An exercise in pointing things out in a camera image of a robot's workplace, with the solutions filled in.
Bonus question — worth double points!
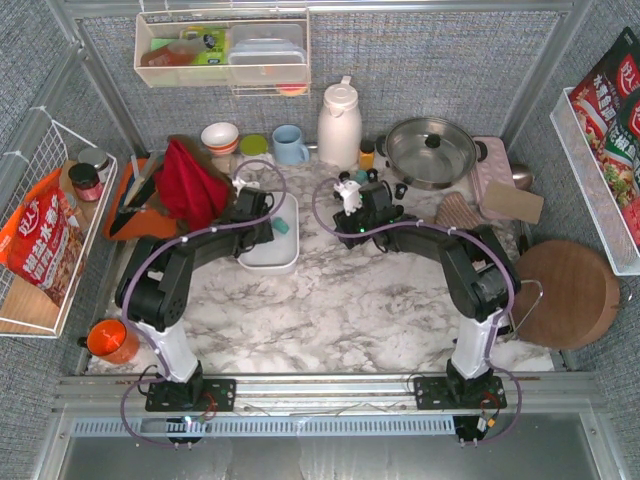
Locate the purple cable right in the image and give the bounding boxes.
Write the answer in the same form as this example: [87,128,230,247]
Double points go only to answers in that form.
[311,177,524,441]

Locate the blue mug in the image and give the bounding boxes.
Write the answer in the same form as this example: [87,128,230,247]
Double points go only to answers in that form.
[272,125,310,166]

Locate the black capsule number four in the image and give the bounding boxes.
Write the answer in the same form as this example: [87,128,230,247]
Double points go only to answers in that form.
[395,183,408,199]

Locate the white thermos jug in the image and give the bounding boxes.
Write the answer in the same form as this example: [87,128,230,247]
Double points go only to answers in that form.
[317,76,362,170]

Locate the red seasoning packets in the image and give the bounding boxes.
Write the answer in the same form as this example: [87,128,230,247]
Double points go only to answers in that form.
[569,27,639,244]

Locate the white wall shelf basket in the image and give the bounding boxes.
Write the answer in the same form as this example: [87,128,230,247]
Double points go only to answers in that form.
[134,7,311,95]

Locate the white wire basket right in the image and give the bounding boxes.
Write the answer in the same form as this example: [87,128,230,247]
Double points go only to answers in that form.
[549,87,639,277]

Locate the dark lid jar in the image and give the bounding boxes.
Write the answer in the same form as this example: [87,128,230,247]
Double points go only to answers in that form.
[68,163,103,202]

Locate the clear plastic container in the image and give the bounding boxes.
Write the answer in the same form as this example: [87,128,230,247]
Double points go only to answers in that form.
[227,23,307,85]

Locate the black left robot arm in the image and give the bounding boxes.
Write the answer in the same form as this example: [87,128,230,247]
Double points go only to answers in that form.
[115,187,279,410]

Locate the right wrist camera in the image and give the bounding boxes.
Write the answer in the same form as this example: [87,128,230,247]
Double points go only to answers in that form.
[333,180,362,216]

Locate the pink striped cloth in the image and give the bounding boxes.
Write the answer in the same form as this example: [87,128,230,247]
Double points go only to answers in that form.
[435,192,483,230]

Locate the orange cup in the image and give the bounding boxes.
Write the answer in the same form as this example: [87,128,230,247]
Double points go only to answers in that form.
[85,319,139,365]

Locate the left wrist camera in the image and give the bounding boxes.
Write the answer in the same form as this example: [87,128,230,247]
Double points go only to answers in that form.
[232,178,260,194]

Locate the green coffee capsule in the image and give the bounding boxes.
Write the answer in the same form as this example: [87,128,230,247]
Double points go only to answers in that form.
[353,170,368,185]
[271,217,290,235]

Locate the white storage basket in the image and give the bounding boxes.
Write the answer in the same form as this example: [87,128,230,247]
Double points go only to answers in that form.
[238,193,300,275]

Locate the white orange bowl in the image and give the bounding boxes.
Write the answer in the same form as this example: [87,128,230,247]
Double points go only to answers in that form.
[200,122,239,156]

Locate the red snack bag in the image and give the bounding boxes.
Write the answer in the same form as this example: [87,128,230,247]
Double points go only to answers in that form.
[1,169,84,307]

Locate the pink tray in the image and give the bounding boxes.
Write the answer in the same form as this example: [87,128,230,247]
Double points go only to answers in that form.
[469,136,515,220]

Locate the green lid cup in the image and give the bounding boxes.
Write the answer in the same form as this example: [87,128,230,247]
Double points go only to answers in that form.
[239,134,269,157]

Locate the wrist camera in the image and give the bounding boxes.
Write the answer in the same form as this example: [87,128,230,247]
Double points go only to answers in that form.
[232,178,260,194]
[333,180,362,216]

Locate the brown sponge pad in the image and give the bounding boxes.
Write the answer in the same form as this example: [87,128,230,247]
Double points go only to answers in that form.
[481,181,544,224]

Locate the red cloth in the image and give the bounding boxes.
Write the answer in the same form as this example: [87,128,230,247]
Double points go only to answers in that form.
[153,134,235,231]

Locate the white wire basket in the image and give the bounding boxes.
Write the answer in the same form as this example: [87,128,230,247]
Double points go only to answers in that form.
[549,87,639,277]
[1,118,118,338]

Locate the orange tray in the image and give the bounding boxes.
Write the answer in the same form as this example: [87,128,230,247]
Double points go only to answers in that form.
[102,163,177,241]

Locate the round wooden cutting board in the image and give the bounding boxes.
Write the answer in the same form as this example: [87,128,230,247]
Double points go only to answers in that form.
[512,240,620,350]

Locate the metal rail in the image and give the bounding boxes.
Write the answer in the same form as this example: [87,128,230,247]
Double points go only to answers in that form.
[52,372,607,417]

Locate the white wire basket left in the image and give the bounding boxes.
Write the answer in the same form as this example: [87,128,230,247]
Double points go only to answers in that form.
[1,118,118,338]

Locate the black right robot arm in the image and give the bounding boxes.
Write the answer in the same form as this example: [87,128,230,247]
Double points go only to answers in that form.
[332,180,521,403]

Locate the stainless steel pan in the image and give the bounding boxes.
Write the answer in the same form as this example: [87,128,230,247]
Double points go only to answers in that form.
[376,117,488,191]

